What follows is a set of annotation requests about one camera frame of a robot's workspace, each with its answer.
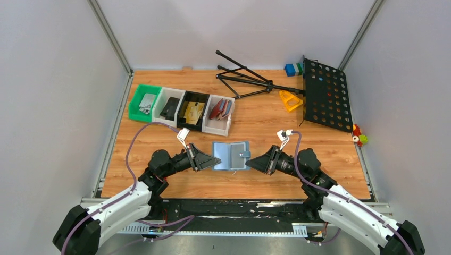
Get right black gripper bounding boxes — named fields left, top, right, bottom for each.
left=245, top=145, right=307, bottom=181

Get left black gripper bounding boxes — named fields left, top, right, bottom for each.
left=161, top=142, right=221, bottom=178

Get blue card holder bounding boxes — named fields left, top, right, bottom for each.
left=216, top=100, right=233, bottom=121
left=212, top=141, right=251, bottom=172

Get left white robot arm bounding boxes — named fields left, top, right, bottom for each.
left=52, top=143, right=221, bottom=254

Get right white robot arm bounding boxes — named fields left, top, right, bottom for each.
left=246, top=145, right=425, bottom=254

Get white bin with card holders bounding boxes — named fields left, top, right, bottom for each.
left=201, top=94, right=235, bottom=137

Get gold cards stack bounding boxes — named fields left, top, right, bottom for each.
left=184, top=101, right=205, bottom=125

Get red card holder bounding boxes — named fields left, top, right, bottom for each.
left=208, top=98, right=225, bottom=120

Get black cards stack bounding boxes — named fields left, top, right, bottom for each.
left=160, top=97, right=180, bottom=121

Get white bin with black cards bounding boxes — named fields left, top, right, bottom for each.
left=152, top=87, right=185, bottom=127

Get silver cards stack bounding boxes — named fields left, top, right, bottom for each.
left=139, top=93, right=156, bottom=115

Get black plastic bin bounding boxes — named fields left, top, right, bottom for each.
left=176, top=91, right=210, bottom=131

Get yellow triangle toy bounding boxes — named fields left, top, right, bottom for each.
left=279, top=91, right=304, bottom=112

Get black folded tripod stand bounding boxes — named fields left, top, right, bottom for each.
left=215, top=50, right=306, bottom=99

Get green plastic bin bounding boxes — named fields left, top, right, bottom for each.
left=128, top=84, right=162, bottom=123

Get black perforated music desk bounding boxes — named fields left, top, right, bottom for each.
left=303, top=58, right=353, bottom=133

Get colourful toy pile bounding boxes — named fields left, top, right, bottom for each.
left=352, top=124, right=369, bottom=147

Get blue green toy blocks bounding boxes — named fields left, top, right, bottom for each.
left=284, top=63, right=304, bottom=77

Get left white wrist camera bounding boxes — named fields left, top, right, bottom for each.
left=177, top=127, right=190, bottom=149

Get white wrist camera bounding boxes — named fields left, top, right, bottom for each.
left=277, top=129, right=293, bottom=150
left=177, top=127, right=190, bottom=149

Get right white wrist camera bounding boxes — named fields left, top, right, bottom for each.
left=277, top=129, right=293, bottom=150

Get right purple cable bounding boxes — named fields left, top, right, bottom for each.
left=290, top=130, right=415, bottom=255

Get purple cable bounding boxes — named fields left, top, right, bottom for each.
left=290, top=130, right=415, bottom=255
left=60, top=122, right=181, bottom=255

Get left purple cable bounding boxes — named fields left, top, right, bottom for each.
left=60, top=122, right=181, bottom=255

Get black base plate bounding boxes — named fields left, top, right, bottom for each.
left=144, top=198, right=327, bottom=233

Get white slotted cable duct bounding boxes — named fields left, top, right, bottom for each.
left=116, top=224, right=308, bottom=237

